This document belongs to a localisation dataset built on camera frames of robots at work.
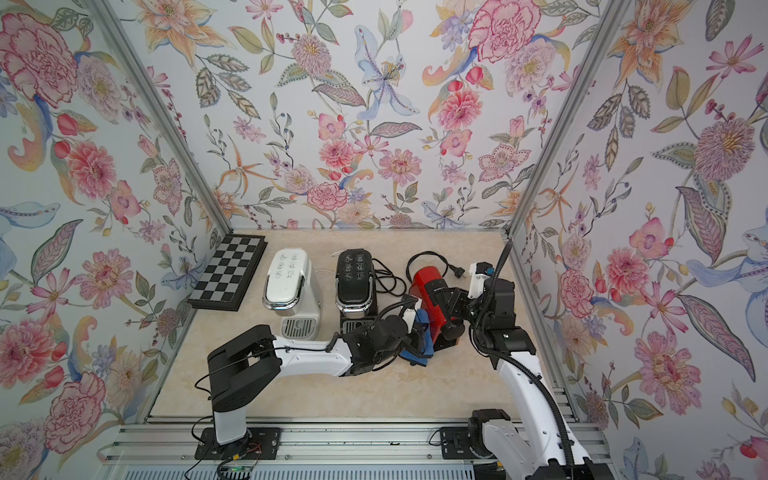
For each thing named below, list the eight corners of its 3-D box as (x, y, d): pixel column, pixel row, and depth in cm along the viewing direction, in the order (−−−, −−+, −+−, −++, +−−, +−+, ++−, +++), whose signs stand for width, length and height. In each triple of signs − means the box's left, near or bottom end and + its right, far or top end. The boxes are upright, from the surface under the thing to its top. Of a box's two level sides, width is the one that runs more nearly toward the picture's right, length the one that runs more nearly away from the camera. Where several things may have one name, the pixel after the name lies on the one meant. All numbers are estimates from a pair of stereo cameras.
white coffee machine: (282, 342, 93) (257, 302, 75) (293, 294, 105) (273, 248, 86) (317, 342, 93) (300, 302, 75) (324, 294, 105) (311, 248, 86)
